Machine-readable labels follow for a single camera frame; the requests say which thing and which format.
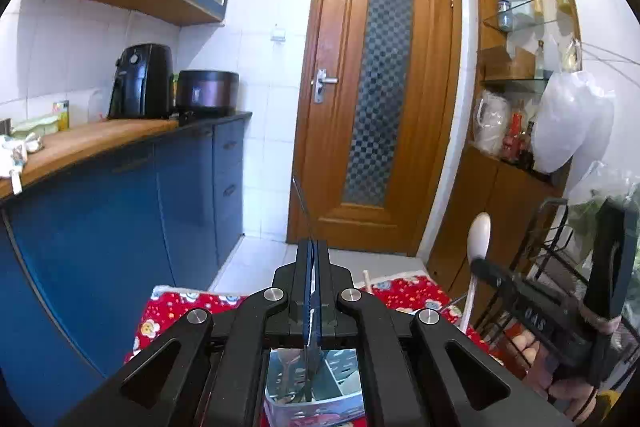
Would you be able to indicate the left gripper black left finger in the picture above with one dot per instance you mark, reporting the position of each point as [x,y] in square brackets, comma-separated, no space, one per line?
[206,369]

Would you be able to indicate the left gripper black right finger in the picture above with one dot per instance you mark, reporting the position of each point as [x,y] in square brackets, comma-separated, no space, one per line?
[418,369]

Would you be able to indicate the light blue utensil holder box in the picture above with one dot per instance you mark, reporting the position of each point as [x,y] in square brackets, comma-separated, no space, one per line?
[329,395]

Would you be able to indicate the beige wooden chopstick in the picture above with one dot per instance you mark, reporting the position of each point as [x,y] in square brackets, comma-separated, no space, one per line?
[367,281]

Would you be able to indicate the white plastic spoon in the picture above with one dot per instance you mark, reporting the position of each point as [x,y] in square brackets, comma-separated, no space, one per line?
[476,248]

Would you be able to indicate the yellow sleeve forearm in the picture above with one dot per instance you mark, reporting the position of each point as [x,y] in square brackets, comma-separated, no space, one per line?
[606,400]

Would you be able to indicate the person right hand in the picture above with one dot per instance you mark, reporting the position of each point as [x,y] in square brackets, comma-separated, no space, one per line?
[581,396]

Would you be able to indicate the red smiley flower tablecloth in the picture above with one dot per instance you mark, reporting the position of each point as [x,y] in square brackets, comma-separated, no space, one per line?
[407,292]

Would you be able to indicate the green vegetables in bag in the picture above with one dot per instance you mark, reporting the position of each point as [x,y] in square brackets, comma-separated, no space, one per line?
[585,202]

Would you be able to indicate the blue base cabinet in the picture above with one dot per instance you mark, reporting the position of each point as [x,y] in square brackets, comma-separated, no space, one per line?
[82,252]

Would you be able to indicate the white plastic bag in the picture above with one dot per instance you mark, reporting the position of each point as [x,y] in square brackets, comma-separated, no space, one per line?
[574,122]

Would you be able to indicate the brown wooden door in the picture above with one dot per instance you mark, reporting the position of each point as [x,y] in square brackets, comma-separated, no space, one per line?
[369,158]

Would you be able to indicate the dark rice cooker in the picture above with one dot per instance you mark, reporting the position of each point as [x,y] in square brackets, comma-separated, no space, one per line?
[206,92]

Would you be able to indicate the black air fryer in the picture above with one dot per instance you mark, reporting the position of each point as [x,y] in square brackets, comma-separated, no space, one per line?
[142,83]

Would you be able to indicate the brown wooden shelf cabinet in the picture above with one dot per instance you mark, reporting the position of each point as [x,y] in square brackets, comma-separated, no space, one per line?
[516,46]

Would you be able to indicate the black wire trolley rack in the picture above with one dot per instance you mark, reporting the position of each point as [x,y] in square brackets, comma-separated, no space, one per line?
[546,256]

